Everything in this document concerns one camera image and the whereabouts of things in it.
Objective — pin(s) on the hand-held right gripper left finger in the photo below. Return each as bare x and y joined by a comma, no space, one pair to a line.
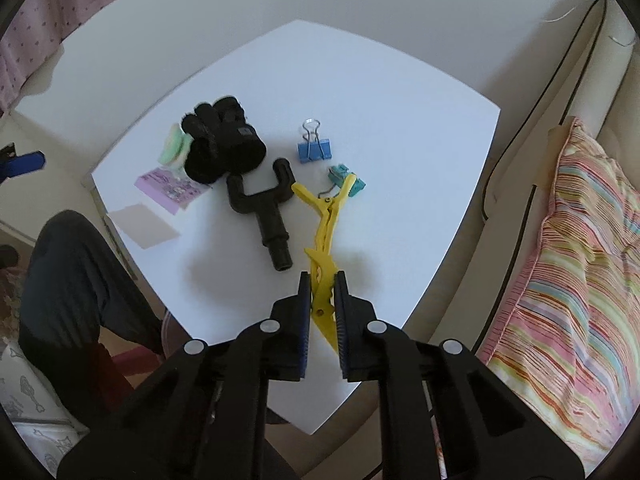
302,330

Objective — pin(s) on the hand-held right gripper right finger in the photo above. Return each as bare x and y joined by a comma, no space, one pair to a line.
341,330

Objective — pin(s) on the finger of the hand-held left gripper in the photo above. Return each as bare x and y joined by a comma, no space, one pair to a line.
25,164

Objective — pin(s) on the yellow plastic hair clip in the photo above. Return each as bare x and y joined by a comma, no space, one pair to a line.
325,220

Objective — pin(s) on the person's leg in dark pants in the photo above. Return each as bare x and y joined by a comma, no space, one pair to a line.
65,270

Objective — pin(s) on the black forked plastic tube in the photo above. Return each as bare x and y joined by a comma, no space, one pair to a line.
270,210

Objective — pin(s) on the white paper card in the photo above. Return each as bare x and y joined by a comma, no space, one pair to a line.
140,225

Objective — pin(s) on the purple printed card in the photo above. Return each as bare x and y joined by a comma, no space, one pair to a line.
165,190

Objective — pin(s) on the pink dotted curtain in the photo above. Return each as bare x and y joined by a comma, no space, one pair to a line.
50,20

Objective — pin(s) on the green and white sponge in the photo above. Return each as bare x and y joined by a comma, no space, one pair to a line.
172,147

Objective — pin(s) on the teal binder clip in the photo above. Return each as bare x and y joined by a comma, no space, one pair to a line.
337,172

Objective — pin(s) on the blue binder clip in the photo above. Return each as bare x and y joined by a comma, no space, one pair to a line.
314,151

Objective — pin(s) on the black knit glove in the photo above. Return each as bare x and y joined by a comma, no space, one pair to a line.
230,145

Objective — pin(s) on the white patterned cushion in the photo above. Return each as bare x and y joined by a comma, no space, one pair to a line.
25,400

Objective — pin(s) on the striped pastel pillow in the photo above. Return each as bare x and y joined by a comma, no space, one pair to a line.
575,260

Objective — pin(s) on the beige sofa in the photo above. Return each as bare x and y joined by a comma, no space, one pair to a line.
550,85

